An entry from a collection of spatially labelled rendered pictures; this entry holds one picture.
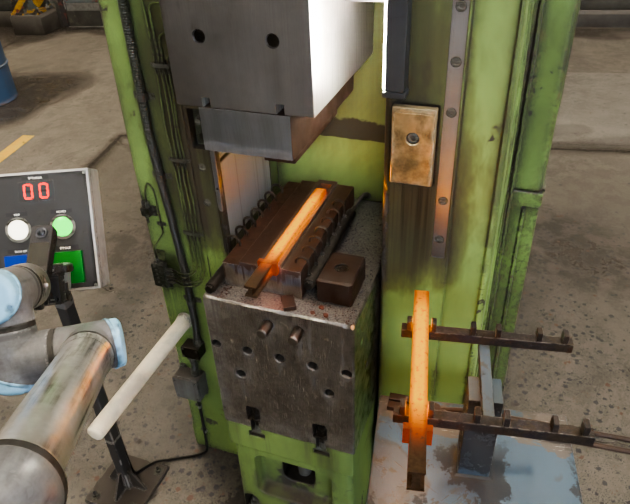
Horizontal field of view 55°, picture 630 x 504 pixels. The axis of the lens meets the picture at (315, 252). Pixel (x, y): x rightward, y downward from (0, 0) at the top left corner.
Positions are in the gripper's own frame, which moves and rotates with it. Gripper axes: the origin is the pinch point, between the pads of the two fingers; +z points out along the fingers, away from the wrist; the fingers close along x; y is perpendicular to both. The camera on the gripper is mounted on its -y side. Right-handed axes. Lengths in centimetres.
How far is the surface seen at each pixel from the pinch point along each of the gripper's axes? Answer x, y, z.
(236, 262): 38.7, 3.2, 3.4
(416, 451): 67, 29, -54
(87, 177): 6.8, -19.4, 2.1
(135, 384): 8.3, 34.3, 18.2
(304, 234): 56, -2, 10
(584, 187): 233, -5, 214
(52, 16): -198, -252, 611
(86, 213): 5.7, -11.2, 2.0
